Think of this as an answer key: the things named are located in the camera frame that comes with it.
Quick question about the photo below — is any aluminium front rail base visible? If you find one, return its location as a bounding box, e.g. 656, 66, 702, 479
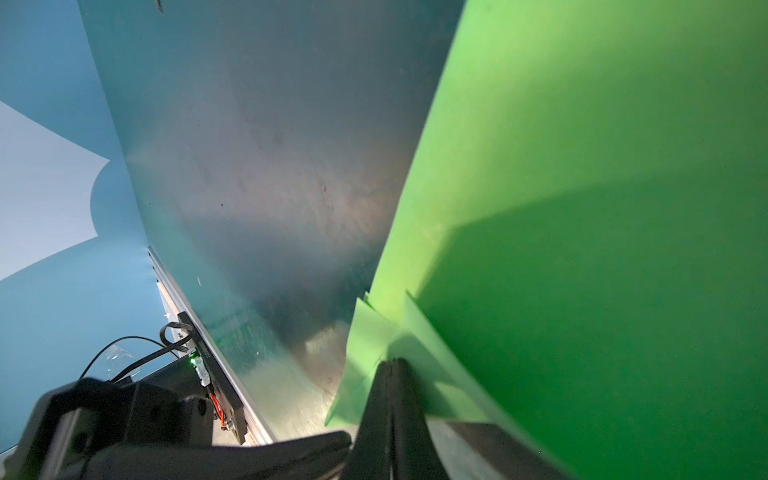
147, 247, 276, 446

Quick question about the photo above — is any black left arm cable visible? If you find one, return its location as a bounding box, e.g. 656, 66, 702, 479
77, 320, 196, 385

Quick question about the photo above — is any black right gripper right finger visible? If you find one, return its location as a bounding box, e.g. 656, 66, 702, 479
392, 358, 449, 480

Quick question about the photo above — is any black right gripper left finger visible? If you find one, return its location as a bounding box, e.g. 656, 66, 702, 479
340, 361, 392, 480

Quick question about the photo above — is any green square paper sheet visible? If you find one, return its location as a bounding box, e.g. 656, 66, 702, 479
326, 1, 767, 479

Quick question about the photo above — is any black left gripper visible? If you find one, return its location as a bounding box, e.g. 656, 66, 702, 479
4, 378, 352, 479

